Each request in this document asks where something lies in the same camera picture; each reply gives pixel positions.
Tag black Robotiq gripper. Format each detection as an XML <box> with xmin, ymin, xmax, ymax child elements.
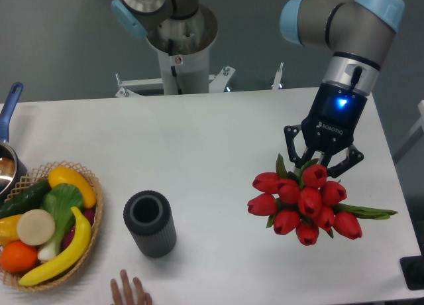
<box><xmin>284</xmin><ymin>83</ymin><xmax>367</xmax><ymax>178</ymax></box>

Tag red tulip bouquet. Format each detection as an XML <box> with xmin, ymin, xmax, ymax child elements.
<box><xmin>247</xmin><ymin>154</ymin><xmax>397</xmax><ymax>246</ymax></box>

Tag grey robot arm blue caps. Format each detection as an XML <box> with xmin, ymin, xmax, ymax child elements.
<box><xmin>111</xmin><ymin>0</ymin><xmax>405</xmax><ymax>178</ymax></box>

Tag dark grey ribbed vase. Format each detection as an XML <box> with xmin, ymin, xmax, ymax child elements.
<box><xmin>123</xmin><ymin>190</ymin><xmax>177</xmax><ymax>258</ymax></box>

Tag bare human hand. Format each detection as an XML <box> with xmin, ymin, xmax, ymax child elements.
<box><xmin>110</xmin><ymin>269</ymin><xmax>153</xmax><ymax>305</ymax></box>

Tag black device at edge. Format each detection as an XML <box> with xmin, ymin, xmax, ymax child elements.
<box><xmin>400</xmin><ymin>255</ymin><xmax>423</xmax><ymax>290</ymax></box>

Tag dark red vegetable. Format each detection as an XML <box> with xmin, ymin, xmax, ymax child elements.
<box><xmin>62</xmin><ymin>208</ymin><xmax>95</xmax><ymax>250</ymax></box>

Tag green bok choy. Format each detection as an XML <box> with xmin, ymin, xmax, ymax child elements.
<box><xmin>38</xmin><ymin>183</ymin><xmax>83</xmax><ymax>263</ymax></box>

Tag yellow banana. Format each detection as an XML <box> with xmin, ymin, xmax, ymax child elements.
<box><xmin>19</xmin><ymin>207</ymin><xmax>91</xmax><ymax>286</ymax></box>

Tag beige round disc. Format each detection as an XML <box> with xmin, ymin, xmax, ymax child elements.
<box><xmin>17</xmin><ymin>209</ymin><xmax>56</xmax><ymax>246</ymax></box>

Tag green cucumber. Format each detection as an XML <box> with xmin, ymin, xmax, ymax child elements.
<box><xmin>1</xmin><ymin>180</ymin><xmax>51</xmax><ymax>219</ymax></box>

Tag yellow pepper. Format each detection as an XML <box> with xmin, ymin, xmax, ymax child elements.
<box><xmin>0</xmin><ymin>214</ymin><xmax>23</xmax><ymax>246</ymax></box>

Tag orange fruit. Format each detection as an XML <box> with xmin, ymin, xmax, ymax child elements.
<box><xmin>1</xmin><ymin>241</ymin><xmax>38</xmax><ymax>273</ymax></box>

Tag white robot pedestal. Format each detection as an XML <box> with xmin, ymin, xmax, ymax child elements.
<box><xmin>146</xmin><ymin>4</ymin><xmax>218</xmax><ymax>95</ymax></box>

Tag blue handled saucepan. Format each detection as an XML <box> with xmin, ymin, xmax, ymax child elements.
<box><xmin>1</xmin><ymin>82</ymin><xmax>27</xmax><ymax>205</ymax></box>

